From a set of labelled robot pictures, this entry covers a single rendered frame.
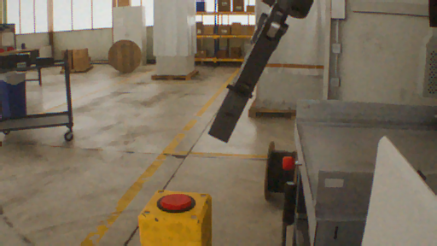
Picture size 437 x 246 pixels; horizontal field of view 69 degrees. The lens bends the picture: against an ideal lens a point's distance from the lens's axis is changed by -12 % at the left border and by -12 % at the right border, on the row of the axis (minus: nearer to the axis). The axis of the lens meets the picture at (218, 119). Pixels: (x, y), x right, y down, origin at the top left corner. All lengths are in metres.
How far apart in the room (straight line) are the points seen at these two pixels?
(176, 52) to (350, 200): 7.59
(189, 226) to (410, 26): 1.11
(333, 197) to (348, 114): 0.57
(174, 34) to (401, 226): 7.93
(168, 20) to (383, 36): 7.02
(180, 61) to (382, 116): 7.20
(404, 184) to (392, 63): 1.19
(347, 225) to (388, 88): 0.89
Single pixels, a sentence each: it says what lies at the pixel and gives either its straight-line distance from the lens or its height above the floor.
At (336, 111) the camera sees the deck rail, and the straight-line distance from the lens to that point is 1.10.
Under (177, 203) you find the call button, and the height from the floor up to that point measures 0.91.
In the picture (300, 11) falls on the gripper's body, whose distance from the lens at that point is 0.48.
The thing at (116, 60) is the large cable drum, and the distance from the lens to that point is 9.79.
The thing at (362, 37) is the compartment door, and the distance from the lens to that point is 1.39.
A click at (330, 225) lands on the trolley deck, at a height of 0.84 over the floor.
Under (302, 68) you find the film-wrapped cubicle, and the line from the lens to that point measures 4.62.
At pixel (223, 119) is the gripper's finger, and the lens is 0.49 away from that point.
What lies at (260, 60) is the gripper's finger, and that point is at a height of 1.08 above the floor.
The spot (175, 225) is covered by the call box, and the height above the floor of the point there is 0.89.
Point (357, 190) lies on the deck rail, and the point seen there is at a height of 0.88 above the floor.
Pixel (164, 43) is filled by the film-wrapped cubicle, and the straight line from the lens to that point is 8.15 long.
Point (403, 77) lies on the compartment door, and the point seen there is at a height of 0.97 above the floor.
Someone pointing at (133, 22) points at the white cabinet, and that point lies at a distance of 11.82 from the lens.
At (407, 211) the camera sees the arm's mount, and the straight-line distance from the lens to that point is 0.19.
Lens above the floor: 1.12
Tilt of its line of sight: 14 degrees down
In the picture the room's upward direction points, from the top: straight up
